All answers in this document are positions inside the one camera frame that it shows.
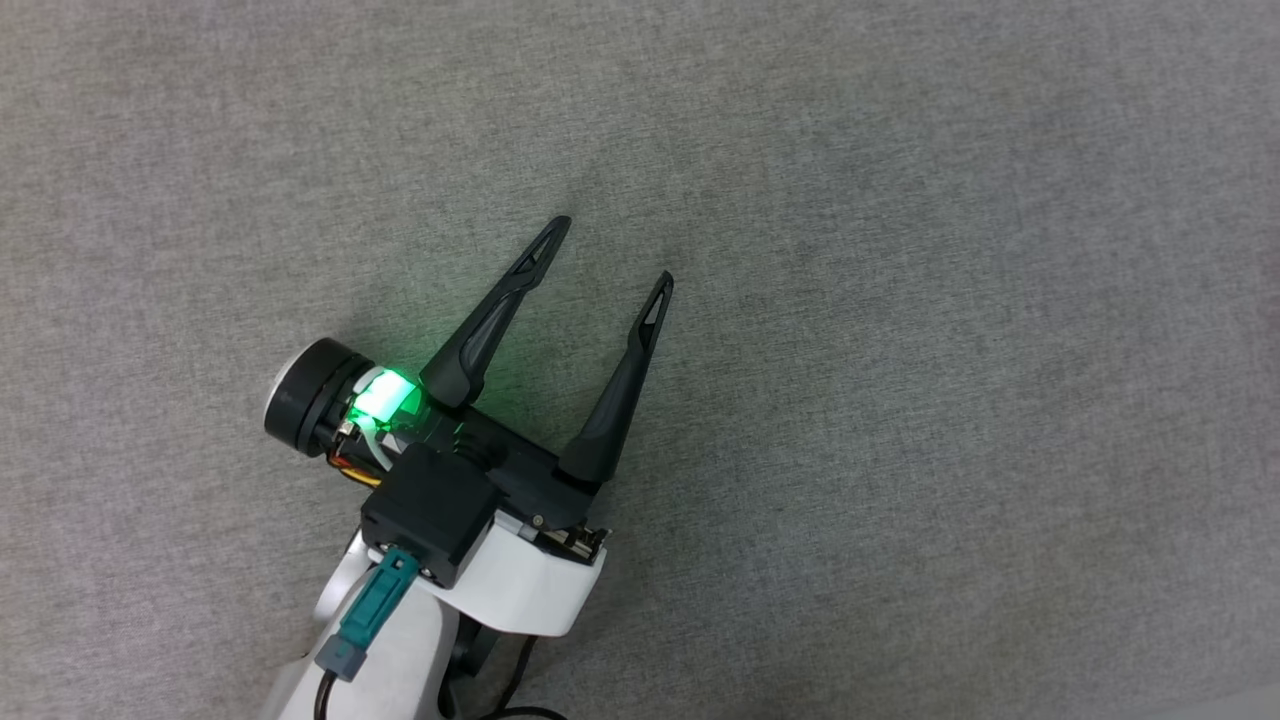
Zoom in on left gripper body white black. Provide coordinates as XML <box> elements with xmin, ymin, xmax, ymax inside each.
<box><xmin>263</xmin><ymin>337</ymin><xmax>611</xmax><ymax>641</ymax></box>

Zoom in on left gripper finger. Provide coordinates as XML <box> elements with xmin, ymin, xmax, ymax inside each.
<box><xmin>557</xmin><ymin>271</ymin><xmax>676</xmax><ymax>489</ymax></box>
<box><xmin>418</xmin><ymin>215</ymin><xmax>573</xmax><ymax>409</ymax></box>

